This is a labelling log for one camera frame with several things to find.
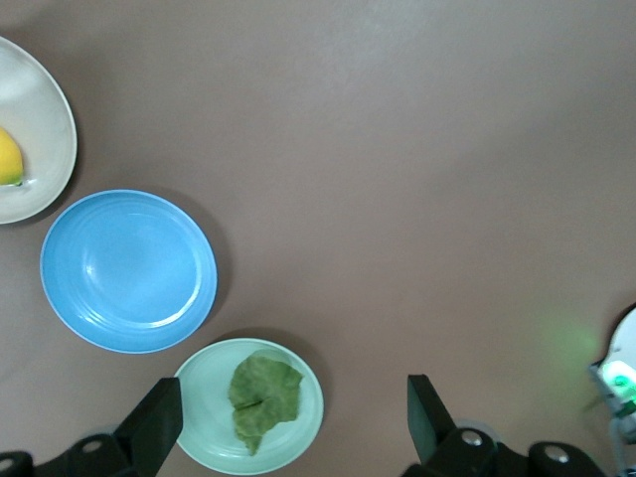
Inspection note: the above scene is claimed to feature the yellow lemon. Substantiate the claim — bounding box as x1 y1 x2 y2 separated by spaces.
0 127 25 188

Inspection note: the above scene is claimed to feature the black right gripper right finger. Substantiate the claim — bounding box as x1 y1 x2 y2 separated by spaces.
401 374 501 477

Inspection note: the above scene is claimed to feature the pale green plate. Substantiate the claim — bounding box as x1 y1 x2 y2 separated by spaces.
173 338 325 476

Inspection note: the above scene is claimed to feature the green lettuce leaf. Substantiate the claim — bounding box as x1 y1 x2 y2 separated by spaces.
228 350 304 456

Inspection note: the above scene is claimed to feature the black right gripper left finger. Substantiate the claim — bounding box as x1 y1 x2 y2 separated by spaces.
37 377 184 477

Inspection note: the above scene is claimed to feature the blue plate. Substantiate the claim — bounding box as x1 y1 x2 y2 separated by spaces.
39 188 219 355

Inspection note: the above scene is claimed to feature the beige plate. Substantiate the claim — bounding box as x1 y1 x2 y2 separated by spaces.
0 35 79 225

